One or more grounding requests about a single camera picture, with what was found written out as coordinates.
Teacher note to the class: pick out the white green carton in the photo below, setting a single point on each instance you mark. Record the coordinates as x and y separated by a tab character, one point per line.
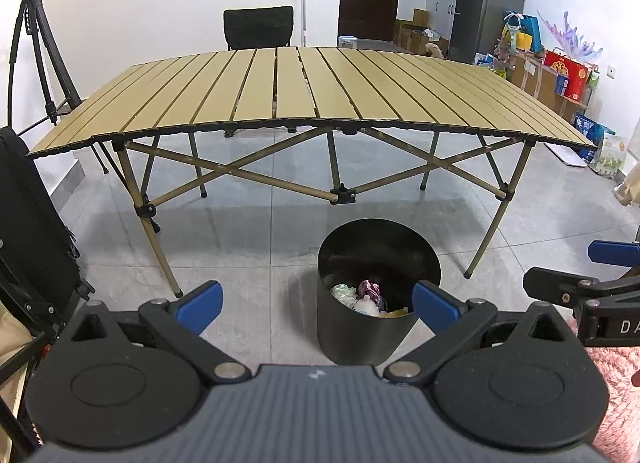
610	155

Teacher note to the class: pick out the white pole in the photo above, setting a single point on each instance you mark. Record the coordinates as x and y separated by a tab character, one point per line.
303	8

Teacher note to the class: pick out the black suitcase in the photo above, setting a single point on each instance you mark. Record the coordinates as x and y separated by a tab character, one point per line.
25	218

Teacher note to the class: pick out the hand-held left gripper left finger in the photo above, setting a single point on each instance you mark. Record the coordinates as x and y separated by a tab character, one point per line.
200	305

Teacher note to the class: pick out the blue printed bag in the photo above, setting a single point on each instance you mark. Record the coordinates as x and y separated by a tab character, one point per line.
587	132

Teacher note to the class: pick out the person's pink fluffy clothing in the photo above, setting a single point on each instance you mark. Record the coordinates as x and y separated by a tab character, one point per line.
620	383

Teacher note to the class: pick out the open cardboard box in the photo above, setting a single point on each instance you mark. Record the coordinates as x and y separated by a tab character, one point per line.
415	33

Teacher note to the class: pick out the yellow sponge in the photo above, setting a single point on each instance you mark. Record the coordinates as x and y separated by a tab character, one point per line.
397	313

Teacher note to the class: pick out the tan folding table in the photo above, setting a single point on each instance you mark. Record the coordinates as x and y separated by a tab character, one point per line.
300	88

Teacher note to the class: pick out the white wall socket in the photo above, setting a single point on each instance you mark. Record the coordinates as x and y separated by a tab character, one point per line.
611	72

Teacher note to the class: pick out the black folding cart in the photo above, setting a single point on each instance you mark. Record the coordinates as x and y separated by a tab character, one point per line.
45	313

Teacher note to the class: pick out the silver foil ball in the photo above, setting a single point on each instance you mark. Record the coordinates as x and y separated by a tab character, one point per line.
342	294

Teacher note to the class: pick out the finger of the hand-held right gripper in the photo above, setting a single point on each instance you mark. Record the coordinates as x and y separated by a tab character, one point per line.
615	252
550	288

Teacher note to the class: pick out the black round waste bin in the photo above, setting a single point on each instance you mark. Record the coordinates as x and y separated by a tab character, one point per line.
370	343

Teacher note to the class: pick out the blue gift bag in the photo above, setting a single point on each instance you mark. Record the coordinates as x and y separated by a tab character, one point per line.
525	33

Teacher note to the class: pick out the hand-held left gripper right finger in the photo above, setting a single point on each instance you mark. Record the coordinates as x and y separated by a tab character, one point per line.
435	305

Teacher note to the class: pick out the red gift bag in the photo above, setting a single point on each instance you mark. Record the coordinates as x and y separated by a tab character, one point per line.
570	75

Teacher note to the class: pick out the mauve fluffy cloth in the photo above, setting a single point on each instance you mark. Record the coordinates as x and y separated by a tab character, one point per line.
371	289

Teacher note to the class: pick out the dark grey fridge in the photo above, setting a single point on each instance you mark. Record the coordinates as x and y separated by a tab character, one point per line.
485	3

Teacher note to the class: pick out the black folding chair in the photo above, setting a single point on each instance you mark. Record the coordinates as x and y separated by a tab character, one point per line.
257	28

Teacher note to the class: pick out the white flat board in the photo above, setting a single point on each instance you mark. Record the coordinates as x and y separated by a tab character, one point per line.
570	155

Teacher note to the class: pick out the stack of cardboard boxes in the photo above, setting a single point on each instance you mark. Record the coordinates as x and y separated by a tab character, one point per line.
532	80

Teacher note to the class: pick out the beige plush toy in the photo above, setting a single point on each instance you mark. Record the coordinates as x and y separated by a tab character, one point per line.
434	49

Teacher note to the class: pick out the purple wall decoration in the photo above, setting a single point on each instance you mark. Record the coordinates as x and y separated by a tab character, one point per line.
575	40

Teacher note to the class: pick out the clear plastic jar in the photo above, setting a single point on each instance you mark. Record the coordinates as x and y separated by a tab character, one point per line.
346	41

